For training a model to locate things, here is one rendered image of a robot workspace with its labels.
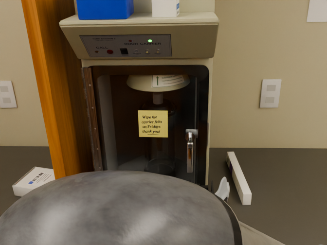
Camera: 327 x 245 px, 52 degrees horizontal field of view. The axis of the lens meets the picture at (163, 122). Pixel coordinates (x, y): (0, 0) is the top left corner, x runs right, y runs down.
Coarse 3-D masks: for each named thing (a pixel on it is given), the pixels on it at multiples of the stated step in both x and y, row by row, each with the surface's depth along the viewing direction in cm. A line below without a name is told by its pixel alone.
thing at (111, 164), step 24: (96, 72) 81; (120, 72) 81; (144, 72) 80; (168, 72) 80; (192, 72) 80; (96, 96) 84; (120, 96) 83; (144, 96) 83; (168, 96) 83; (192, 96) 82; (120, 120) 86; (168, 120) 85; (192, 120) 85; (120, 144) 89; (144, 144) 89; (168, 144) 88; (120, 168) 92; (144, 168) 92; (168, 168) 91
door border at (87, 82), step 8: (88, 72) 81; (88, 80) 82; (88, 88) 83; (88, 96) 84; (88, 104) 85; (88, 120) 86; (96, 120) 87; (96, 128) 88; (96, 136) 89; (96, 144) 90; (96, 152) 91; (96, 160) 92; (96, 168) 93
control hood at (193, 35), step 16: (144, 16) 70; (192, 16) 68; (208, 16) 68; (64, 32) 69; (80, 32) 68; (96, 32) 68; (112, 32) 68; (128, 32) 68; (144, 32) 68; (160, 32) 68; (176, 32) 68; (192, 32) 68; (208, 32) 67; (80, 48) 74; (176, 48) 73; (192, 48) 73; (208, 48) 73
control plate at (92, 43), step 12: (84, 36) 70; (96, 36) 70; (108, 36) 70; (120, 36) 69; (132, 36) 69; (144, 36) 69; (156, 36) 69; (168, 36) 69; (96, 48) 74; (108, 48) 74; (132, 48) 73; (144, 48) 73; (156, 48) 73; (168, 48) 73
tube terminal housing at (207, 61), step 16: (144, 0) 75; (192, 0) 74; (208, 0) 74; (96, 64) 81; (112, 64) 81; (128, 64) 81; (144, 64) 81; (160, 64) 81; (176, 64) 80; (192, 64) 80; (208, 64) 80; (208, 112) 85; (208, 144) 89; (208, 160) 91
